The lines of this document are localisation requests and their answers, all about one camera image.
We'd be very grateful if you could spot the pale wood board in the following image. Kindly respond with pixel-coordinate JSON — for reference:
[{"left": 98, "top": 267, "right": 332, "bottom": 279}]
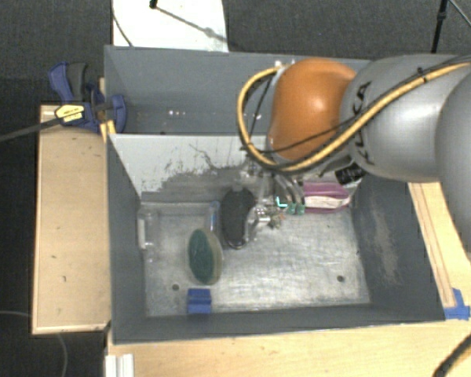
[{"left": 31, "top": 101, "right": 113, "bottom": 335}]

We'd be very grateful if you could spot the green oval sponge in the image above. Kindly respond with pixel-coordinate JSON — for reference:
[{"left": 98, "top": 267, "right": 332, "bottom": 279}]
[{"left": 187, "top": 227, "right": 225, "bottom": 285}]

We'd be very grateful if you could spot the blue block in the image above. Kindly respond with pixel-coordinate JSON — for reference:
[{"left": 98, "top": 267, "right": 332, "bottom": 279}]
[{"left": 185, "top": 287, "right": 214, "bottom": 315}]

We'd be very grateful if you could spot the black cylinder on white bracket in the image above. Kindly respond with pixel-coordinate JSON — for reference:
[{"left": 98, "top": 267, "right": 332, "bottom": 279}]
[{"left": 333, "top": 163, "right": 366, "bottom": 192}]

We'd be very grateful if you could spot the black rounded object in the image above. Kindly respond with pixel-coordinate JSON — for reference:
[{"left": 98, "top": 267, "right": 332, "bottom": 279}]
[{"left": 219, "top": 188, "right": 257, "bottom": 250}]

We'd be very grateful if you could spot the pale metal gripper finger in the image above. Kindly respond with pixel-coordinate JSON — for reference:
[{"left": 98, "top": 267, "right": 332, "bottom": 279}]
[
  {"left": 243, "top": 205, "right": 272, "bottom": 232},
  {"left": 245, "top": 214, "right": 284, "bottom": 245}
]

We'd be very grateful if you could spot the clear plastic container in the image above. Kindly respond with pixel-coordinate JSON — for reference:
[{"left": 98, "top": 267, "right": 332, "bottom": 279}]
[{"left": 136, "top": 200, "right": 221, "bottom": 262}]

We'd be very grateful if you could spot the grey metal bin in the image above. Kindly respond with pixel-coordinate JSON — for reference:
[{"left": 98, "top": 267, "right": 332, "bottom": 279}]
[{"left": 103, "top": 44, "right": 447, "bottom": 345}]

